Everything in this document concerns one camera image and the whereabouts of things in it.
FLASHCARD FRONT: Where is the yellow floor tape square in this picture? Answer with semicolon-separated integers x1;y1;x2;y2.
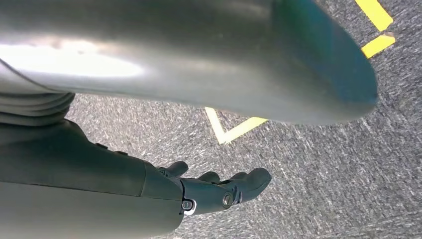
204;0;396;145

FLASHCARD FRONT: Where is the silver robot body shell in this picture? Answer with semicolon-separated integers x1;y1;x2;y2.
0;0;379;126

